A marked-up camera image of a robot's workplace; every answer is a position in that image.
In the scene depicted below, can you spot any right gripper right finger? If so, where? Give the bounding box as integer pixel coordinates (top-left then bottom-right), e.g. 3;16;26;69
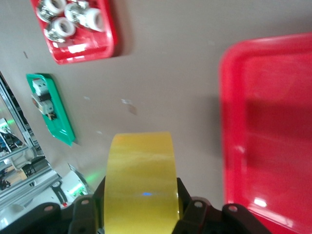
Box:
172;177;220;234

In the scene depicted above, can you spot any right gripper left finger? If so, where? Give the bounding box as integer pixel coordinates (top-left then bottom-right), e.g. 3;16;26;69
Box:
68;177;107;234

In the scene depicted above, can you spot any yellow packing tape roll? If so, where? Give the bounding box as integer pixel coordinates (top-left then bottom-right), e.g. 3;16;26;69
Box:
103;131;183;234

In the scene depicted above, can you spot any green plastic tray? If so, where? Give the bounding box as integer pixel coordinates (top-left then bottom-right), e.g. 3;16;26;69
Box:
26;73;76;147

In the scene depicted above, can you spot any red plastic tray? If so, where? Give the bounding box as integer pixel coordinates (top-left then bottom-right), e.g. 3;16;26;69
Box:
218;33;312;234
30;0;118;65

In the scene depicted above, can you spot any white circuit breaker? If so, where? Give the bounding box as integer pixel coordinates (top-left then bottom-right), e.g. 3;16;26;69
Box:
32;78;47;96

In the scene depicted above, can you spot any white capped brass pipe fitting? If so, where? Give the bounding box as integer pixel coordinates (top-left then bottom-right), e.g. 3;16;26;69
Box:
64;1;103;32
36;0;67;21
44;17;77;43

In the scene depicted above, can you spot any aluminium frame rail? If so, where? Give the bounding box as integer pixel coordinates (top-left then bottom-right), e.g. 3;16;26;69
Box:
0;167;62;205
0;71;34;153

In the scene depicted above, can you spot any grey on-off switch box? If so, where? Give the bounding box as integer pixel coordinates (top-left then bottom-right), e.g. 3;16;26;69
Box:
31;95;53;115

